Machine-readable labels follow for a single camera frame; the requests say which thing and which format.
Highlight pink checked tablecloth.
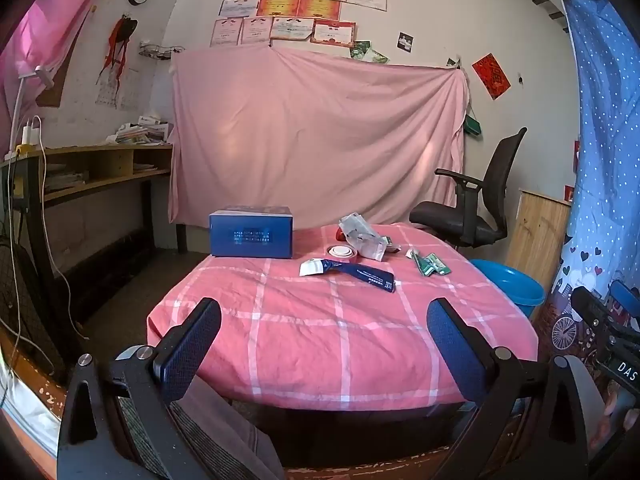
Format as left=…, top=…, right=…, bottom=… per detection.
left=146, top=221, right=539, bottom=413

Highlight blue plastic basin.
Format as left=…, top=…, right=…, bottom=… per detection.
left=468, top=259, right=546, bottom=320

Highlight green wall photos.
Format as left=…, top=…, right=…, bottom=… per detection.
left=349, top=41, right=390, bottom=65

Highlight pink window curtain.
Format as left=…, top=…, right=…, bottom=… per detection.
left=0, top=0, right=121, bottom=131

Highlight pink hanging sheet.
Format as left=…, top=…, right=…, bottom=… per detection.
left=167, top=42, right=471, bottom=233

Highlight wooden shelf desk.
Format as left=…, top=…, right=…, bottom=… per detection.
left=0, top=142, right=173, bottom=261

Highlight green packets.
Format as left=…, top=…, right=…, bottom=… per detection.
left=410, top=251, right=452, bottom=277

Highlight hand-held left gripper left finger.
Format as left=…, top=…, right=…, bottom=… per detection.
left=56, top=297, right=222, bottom=480

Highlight group of wall certificates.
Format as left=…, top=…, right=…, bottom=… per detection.
left=210, top=0, right=388, bottom=48

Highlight black office chair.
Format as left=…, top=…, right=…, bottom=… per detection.
left=409, top=127, right=528, bottom=251

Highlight white wrapper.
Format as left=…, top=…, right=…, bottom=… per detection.
left=339, top=212, right=392, bottom=261

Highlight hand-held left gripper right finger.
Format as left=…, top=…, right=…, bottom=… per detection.
left=426, top=297, right=591, bottom=480

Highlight wire wall shelf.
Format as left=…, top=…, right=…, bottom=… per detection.
left=138, top=40, right=186, bottom=60

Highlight blue cardboard box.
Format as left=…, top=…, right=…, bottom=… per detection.
left=209, top=205, right=294, bottom=260

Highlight red knot wall ornament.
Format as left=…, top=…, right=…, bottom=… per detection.
left=99, top=16, right=139, bottom=83

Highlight white wall calendar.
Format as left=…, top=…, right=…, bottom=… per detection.
left=95, top=67, right=138, bottom=111

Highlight white plug charger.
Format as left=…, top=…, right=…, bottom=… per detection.
left=21, top=115, right=43, bottom=147

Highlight pile of newspapers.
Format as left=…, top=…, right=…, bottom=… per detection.
left=104, top=114, right=175, bottom=147

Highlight blue dotted curtain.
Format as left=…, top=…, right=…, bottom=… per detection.
left=537, top=0, right=640, bottom=441

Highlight red paper wall poster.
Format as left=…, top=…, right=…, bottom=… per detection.
left=471, top=51, right=512, bottom=101

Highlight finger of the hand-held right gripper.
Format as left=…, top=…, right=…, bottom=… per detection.
left=570, top=286, right=623, bottom=348
left=609, top=279, right=640, bottom=333

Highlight white cable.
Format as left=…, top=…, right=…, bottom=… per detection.
left=10, top=145, right=87, bottom=343

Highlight blue tube package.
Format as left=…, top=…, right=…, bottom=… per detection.
left=320, top=258, right=397, bottom=293

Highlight light wooden cabinet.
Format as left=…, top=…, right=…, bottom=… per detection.
left=505, top=189, right=572, bottom=288

